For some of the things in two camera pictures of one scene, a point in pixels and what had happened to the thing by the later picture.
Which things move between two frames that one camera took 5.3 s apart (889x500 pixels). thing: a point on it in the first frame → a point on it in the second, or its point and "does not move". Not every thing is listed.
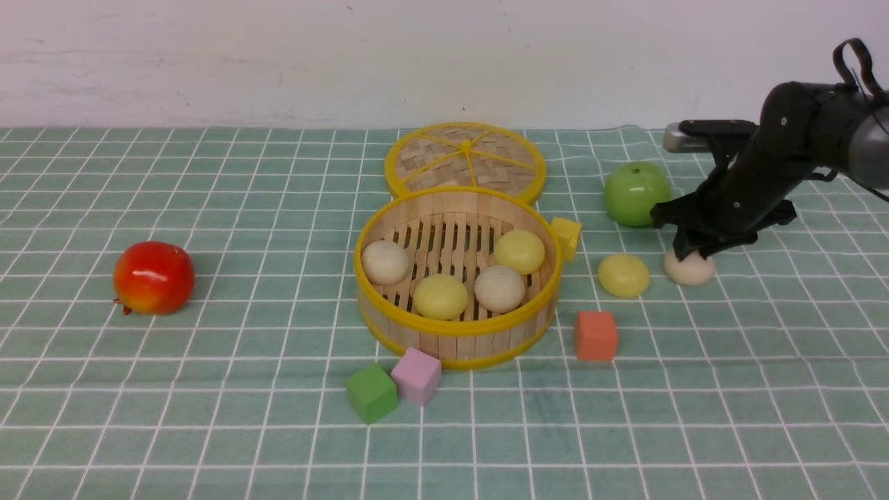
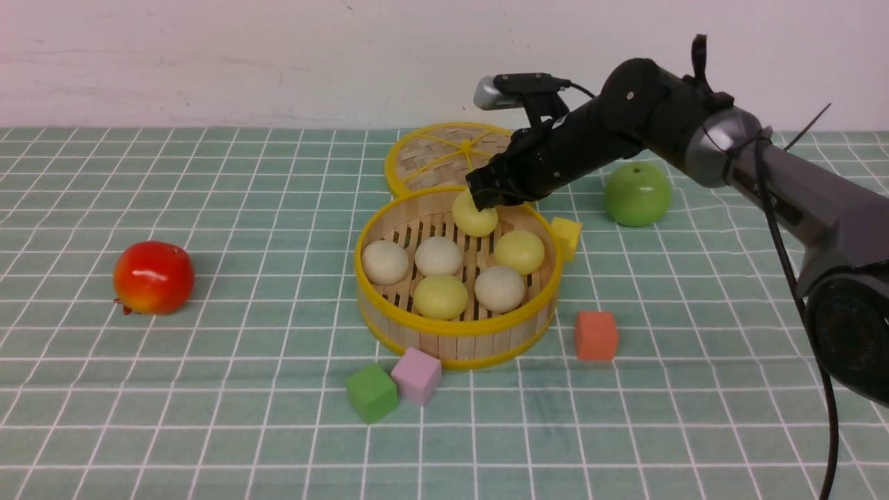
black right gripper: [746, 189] → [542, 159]
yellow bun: [440, 297] does not move
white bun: [499, 289] does not move
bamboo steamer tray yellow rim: [470, 275] does not move
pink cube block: [418, 375] does not move
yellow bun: [623, 275] → [470, 219]
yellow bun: [519, 251] does not move
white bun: [385, 262] does not move
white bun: [694, 269] → [437, 255]
